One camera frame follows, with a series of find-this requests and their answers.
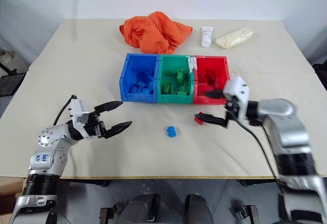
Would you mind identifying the dark rounded shape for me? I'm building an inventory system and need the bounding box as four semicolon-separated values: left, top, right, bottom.
122;193;161;224

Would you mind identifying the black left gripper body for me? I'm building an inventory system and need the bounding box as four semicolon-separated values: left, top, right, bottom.
83;109;108;140

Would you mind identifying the black stand base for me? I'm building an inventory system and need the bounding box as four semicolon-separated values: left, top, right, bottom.
0;49;27;97

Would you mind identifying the green plastic bin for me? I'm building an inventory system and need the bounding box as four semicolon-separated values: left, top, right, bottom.
156;54;196;104

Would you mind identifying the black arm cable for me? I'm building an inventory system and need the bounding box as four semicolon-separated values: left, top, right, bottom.
53;94;78;127
229;116;282;184

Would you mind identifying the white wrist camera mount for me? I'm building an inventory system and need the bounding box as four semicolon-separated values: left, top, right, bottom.
223;74;251;105
68;94;90;133

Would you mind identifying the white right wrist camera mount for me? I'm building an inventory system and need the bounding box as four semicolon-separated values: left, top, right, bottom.
223;74;251;105

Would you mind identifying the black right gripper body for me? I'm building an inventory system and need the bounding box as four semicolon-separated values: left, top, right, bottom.
224;94;243;128

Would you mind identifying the crumpled orange cloth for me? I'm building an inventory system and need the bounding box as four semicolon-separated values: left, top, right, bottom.
119;11;193;55

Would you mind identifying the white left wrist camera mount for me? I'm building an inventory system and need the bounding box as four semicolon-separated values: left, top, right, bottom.
68;94;90;133

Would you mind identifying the clear bag of yellow grains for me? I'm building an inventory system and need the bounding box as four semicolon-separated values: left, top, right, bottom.
214;27;255;49

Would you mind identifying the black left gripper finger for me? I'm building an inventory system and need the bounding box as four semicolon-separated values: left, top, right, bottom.
93;101;124;115
104;120;133;140

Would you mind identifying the red plastic bin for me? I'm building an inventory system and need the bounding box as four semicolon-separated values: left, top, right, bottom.
192;55;230;106

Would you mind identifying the brown cardboard box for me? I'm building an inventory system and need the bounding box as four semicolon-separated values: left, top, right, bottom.
0;176;27;213

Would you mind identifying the dark object beside table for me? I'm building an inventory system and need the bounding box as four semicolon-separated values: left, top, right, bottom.
312;63;327;92

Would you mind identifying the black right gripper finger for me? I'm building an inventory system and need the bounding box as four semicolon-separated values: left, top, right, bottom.
195;112;229;128
203;89;227;99

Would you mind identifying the white squeeze tube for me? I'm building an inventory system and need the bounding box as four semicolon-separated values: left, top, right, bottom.
200;26;214;48

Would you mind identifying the dark metal bracket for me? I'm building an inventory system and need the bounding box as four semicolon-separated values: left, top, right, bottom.
229;203;261;224
99;202;124;221

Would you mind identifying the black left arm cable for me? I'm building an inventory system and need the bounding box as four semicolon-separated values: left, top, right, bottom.
53;94;78;127

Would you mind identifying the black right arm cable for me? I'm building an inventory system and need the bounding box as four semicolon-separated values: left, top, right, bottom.
229;116;282;184

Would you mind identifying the blue plastic bin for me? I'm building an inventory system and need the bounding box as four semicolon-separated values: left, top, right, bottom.
119;53;160;103

